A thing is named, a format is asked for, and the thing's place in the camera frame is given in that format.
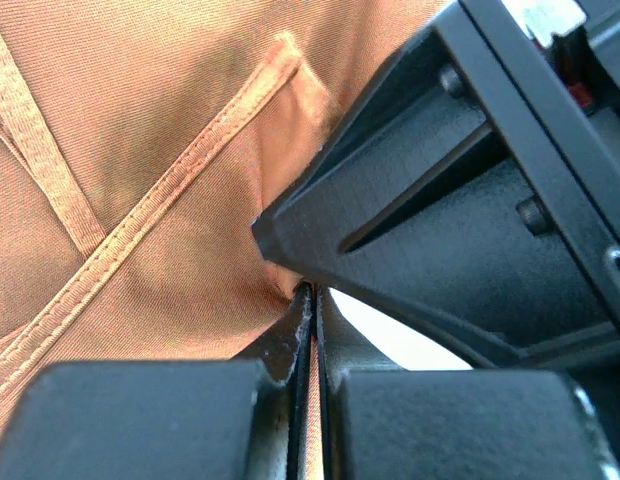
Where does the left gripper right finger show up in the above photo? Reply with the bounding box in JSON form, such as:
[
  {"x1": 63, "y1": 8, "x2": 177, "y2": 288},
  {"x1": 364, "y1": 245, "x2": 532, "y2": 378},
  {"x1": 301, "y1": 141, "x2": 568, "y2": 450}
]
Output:
[{"x1": 316, "y1": 289, "x2": 620, "y2": 479}]

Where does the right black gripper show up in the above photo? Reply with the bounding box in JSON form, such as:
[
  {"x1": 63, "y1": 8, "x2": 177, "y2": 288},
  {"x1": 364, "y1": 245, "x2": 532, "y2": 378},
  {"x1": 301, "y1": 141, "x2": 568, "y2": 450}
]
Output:
[{"x1": 252, "y1": 1, "x2": 620, "y2": 369}]

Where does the brown satin napkin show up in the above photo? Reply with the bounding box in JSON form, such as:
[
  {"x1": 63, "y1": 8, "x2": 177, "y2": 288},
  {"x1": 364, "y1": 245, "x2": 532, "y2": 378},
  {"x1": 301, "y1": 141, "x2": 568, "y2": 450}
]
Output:
[{"x1": 0, "y1": 1, "x2": 441, "y2": 440}]

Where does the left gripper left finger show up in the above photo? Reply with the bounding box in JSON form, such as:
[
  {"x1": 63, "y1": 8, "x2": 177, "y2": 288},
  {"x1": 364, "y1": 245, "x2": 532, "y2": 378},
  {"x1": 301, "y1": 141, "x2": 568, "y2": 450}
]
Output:
[{"x1": 0, "y1": 285, "x2": 313, "y2": 479}]

